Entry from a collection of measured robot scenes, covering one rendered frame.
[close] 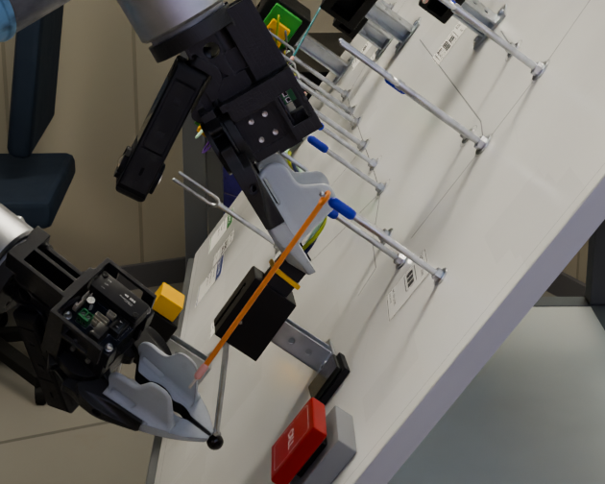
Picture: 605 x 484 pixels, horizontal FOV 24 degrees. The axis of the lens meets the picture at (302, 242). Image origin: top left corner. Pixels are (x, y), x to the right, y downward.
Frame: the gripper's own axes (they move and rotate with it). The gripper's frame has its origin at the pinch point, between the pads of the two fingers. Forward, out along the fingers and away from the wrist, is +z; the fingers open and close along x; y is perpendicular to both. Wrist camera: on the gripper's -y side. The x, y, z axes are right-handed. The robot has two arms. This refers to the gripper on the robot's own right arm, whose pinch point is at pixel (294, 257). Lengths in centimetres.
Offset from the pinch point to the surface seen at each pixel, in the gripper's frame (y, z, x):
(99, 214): -64, 39, 323
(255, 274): -3.2, -0.6, -0.8
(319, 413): -2.9, 5.8, -18.0
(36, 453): -90, 65, 214
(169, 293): -15.5, 6.0, 37.1
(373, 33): 19, -3, 67
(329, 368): -1.5, 7.3, -6.5
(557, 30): 27.2, -4.9, 2.5
